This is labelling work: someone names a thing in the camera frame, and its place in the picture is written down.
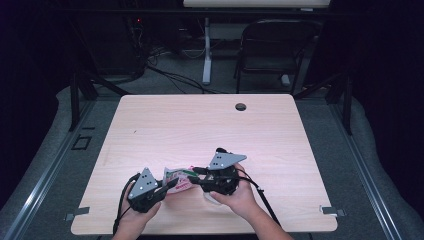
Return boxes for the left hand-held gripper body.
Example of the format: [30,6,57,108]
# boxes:
[128,167,165,214]

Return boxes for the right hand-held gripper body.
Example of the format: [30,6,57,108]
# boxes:
[200,151,248,197]

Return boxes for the pink and white plastic bag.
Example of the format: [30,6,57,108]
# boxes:
[162,166,200,195]

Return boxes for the person's right hand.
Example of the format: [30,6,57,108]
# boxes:
[209,162,262,220]

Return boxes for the person's left hand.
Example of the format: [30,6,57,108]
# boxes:
[118,196,162,232]

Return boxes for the white desk leg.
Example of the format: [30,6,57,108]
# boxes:
[202,17,213,86]

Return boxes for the black folding chair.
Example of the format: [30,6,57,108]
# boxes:
[233,19,323,96]

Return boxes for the left hand-held gripper cable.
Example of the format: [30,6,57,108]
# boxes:
[112,172,142,236]

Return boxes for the hand-held gripper cable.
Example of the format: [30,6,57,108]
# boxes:
[112,172,142,236]
[237,175,283,228]

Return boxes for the right hand-held gripper cable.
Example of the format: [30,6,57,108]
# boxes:
[237,175,283,228]

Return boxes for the grey table bracket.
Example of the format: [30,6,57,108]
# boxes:
[64,206,91,222]
[319,204,348,218]

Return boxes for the grey metal floor rail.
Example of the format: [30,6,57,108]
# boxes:
[328,99,405,240]
[0,99,98,240]

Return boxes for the black floor cables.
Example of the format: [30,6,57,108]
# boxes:
[145,46,232,95]

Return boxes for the black metal stand frame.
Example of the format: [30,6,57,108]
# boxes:
[68,70,131,132]
[293,70,354,136]

